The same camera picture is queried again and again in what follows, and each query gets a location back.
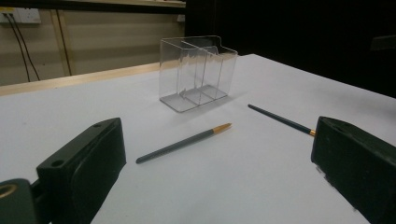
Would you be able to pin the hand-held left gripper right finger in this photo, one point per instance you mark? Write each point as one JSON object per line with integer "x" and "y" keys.
{"x": 358, "y": 168}

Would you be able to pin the clear plastic pen holder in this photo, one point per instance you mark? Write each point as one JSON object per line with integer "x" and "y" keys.
{"x": 174, "y": 104}

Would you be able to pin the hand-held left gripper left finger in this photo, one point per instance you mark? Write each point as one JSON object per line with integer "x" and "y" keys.
{"x": 84, "y": 161}

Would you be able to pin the white wall socket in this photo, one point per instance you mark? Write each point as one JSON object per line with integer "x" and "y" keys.
{"x": 26, "y": 15}

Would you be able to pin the wooden wall strip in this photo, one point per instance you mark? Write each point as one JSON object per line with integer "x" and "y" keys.
{"x": 63, "y": 43}

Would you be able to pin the dark pen with gold tip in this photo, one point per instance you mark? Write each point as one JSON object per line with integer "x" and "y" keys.
{"x": 183, "y": 143}
{"x": 280, "y": 119}

